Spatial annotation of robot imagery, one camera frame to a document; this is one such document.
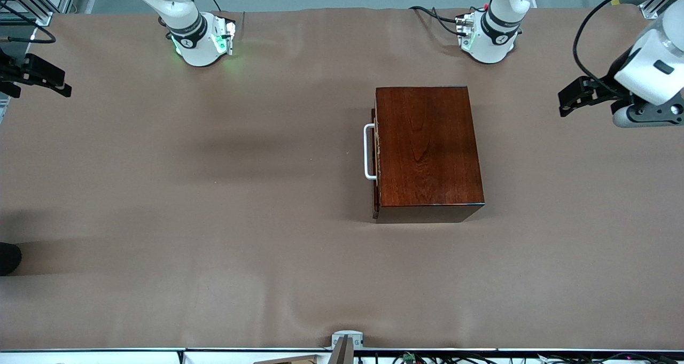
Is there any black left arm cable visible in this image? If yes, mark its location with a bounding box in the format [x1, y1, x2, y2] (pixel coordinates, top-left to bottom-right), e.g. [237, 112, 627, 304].
[573, 0, 669, 90]

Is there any table cover mat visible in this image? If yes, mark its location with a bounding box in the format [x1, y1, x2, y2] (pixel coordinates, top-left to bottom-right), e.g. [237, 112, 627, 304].
[0, 3, 684, 350]

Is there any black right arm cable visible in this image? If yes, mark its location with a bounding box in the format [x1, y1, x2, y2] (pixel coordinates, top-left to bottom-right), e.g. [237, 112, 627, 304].
[0, 6, 57, 44]

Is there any dark brown wooden cabinet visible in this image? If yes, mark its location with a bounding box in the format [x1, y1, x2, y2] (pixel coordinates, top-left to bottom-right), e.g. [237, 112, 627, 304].
[374, 86, 486, 224]

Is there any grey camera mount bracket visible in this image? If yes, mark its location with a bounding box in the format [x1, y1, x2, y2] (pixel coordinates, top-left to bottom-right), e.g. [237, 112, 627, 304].
[331, 330, 364, 364]

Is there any light wood drawer white handle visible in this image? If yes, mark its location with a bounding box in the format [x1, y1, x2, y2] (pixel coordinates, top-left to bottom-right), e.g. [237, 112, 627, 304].
[364, 107, 380, 219]

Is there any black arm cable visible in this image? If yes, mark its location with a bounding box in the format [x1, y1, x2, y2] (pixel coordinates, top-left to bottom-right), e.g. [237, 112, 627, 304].
[0, 6, 57, 44]
[573, 0, 669, 90]

